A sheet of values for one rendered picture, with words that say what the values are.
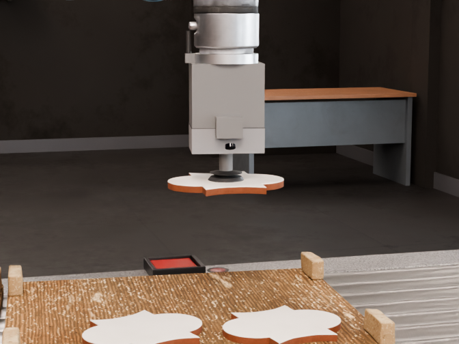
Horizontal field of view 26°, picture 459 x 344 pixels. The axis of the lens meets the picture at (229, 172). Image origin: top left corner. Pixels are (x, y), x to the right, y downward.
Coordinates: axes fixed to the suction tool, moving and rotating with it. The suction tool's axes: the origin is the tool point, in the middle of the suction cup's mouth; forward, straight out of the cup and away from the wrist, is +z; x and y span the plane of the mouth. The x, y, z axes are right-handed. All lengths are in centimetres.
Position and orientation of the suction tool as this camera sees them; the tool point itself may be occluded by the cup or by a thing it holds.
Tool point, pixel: (225, 190)
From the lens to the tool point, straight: 118.0
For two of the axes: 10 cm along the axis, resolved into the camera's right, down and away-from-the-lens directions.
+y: 10.0, -0.1, 0.9
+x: -1.0, -1.6, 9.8
